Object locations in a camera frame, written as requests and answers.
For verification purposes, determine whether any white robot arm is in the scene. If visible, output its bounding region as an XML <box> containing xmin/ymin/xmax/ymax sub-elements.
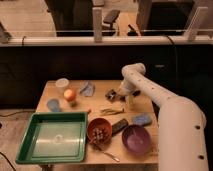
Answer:
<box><xmin>119</xmin><ymin>63</ymin><xmax>209</xmax><ymax>171</ymax></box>

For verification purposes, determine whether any green plastic tray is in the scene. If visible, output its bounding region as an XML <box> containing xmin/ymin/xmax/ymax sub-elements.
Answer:
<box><xmin>16</xmin><ymin>112</ymin><xmax>87</xmax><ymax>164</ymax></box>

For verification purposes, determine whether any blue sponge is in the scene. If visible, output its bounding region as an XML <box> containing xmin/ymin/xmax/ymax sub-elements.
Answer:
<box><xmin>132</xmin><ymin>113</ymin><xmax>152</xmax><ymax>126</ymax></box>

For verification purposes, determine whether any black rectangular block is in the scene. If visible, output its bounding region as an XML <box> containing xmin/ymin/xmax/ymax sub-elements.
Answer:
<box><xmin>112</xmin><ymin>119</ymin><xmax>129</xmax><ymax>135</ymax></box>

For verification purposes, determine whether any wooden table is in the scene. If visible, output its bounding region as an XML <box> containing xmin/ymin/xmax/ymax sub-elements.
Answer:
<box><xmin>36</xmin><ymin>80</ymin><xmax>158</xmax><ymax>165</ymax></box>

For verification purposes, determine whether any purple bowl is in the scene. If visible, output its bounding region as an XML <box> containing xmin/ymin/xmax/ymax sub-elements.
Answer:
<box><xmin>122</xmin><ymin>125</ymin><xmax>151</xmax><ymax>155</ymax></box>

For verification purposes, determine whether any orange bowl with beads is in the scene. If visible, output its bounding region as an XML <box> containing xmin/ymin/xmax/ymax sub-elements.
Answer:
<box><xmin>87</xmin><ymin>118</ymin><xmax>112</xmax><ymax>144</ymax></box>

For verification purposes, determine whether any crumpled blue cloth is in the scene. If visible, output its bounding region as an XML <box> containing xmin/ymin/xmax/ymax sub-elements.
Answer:
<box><xmin>79</xmin><ymin>81</ymin><xmax>95</xmax><ymax>97</ymax></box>

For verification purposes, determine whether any orange apple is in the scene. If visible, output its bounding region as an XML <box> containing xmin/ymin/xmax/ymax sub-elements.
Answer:
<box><xmin>63</xmin><ymin>89</ymin><xmax>77</xmax><ymax>102</ymax></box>

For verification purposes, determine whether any clear plastic cup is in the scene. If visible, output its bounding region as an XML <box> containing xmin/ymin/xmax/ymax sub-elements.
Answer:
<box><xmin>55</xmin><ymin>78</ymin><xmax>69</xmax><ymax>93</ymax></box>

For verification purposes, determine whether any light blue lid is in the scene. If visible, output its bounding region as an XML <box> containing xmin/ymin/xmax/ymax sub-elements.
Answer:
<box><xmin>47</xmin><ymin>99</ymin><xmax>61</xmax><ymax>112</ymax></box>

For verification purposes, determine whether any black office chair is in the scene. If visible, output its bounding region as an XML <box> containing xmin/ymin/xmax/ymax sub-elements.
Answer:
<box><xmin>103</xmin><ymin>10</ymin><xmax>120</xmax><ymax>31</ymax></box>

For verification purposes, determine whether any white horizontal rail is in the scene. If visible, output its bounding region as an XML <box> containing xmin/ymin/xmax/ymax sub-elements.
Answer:
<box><xmin>0</xmin><ymin>35</ymin><xmax>213</xmax><ymax>47</ymax></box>

